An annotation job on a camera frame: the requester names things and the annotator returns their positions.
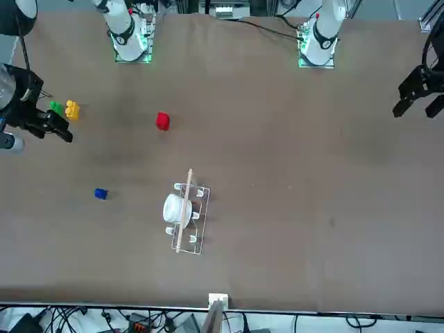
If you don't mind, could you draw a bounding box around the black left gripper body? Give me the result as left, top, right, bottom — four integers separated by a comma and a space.
398, 64, 444, 101

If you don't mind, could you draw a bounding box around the orange and black box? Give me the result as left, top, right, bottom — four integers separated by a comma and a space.
128, 313, 154, 333

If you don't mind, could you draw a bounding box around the yellow toy building block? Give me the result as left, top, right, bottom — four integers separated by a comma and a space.
65, 100, 81, 121

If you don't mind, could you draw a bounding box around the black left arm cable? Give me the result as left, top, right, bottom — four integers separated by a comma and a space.
422, 20, 444, 74

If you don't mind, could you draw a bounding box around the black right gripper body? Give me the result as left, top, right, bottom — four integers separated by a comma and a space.
5, 65, 46, 138

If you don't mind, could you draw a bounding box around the grey power adapter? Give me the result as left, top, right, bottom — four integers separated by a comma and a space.
175, 314, 201, 333

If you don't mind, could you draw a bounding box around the aluminium frame profile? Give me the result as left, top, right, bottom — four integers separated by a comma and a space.
418, 0, 444, 33

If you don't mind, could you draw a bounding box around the black power adapter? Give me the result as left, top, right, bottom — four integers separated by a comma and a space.
6, 311, 43, 333

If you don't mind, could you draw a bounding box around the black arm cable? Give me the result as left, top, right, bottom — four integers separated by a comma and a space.
422, 20, 444, 74
15, 20, 32, 72

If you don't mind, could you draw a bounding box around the red wooden cube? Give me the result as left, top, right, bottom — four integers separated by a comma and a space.
155, 111, 171, 132

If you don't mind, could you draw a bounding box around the aluminium camera post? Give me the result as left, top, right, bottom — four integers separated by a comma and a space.
202, 300, 225, 333

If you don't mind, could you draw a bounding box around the white bracket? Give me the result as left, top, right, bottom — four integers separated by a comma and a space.
208, 293, 230, 310

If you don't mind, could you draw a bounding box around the white cup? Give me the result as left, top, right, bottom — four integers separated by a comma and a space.
162, 193, 194, 228

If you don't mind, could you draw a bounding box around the black cable on table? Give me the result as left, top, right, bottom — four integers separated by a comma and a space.
235, 19, 302, 40

